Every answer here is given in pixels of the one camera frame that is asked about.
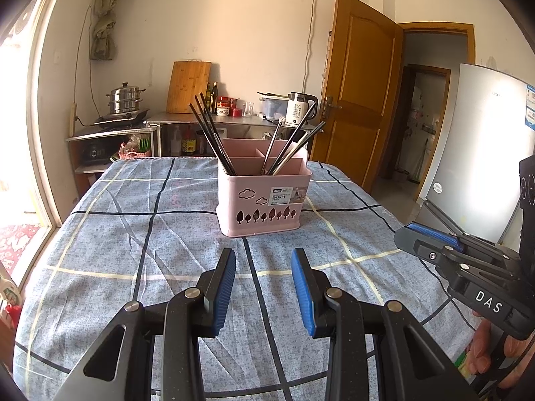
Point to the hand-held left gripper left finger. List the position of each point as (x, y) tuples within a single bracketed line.
[(223, 296)]

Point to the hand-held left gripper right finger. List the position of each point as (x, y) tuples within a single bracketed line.
[(303, 296)]

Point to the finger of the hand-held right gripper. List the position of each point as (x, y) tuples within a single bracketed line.
[(434, 234), (422, 248)]

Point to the pink utensil basket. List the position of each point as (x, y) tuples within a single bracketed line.
[(263, 192)]

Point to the beige chopstick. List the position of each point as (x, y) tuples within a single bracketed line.
[(301, 146), (271, 148)]

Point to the person's right hand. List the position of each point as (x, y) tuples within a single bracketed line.
[(480, 346)]

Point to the grey refrigerator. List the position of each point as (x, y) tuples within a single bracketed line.
[(480, 133)]

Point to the blue checked tablecloth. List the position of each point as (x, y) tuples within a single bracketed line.
[(125, 238)]

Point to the soy sauce bottle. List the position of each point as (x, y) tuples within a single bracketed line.
[(189, 142)]

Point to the small pink basket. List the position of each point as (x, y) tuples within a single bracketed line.
[(133, 150)]

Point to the wooden door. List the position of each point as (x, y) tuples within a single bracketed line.
[(355, 71)]

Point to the steel kitchen table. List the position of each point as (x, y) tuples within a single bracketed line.
[(179, 119)]

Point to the white electric kettle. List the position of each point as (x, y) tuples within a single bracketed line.
[(297, 110)]

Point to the red can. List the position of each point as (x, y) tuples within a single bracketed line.
[(237, 112)]

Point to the glass cup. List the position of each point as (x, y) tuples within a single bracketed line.
[(249, 110)]

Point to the white jar with red lid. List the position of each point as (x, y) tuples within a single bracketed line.
[(222, 107)]

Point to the black kitchen appliance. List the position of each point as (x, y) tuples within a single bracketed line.
[(95, 154)]

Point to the slim dark bottle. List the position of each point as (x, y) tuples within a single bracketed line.
[(210, 100)]

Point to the dark oil bottle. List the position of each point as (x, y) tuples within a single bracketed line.
[(215, 98)]

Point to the black induction cooker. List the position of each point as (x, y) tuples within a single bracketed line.
[(121, 117)]

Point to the small stove table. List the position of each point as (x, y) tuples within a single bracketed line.
[(96, 133)]

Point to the bamboo cutting board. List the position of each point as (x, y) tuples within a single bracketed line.
[(186, 87)]

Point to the red patterned mat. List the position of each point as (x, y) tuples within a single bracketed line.
[(16, 244)]

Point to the steel steamer pot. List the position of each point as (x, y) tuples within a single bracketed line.
[(124, 99)]

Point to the beige power strip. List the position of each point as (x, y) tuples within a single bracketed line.
[(73, 117)]

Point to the sliding glass door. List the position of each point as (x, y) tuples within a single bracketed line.
[(25, 112)]

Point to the tied curtain bundle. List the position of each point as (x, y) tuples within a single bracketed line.
[(104, 21)]

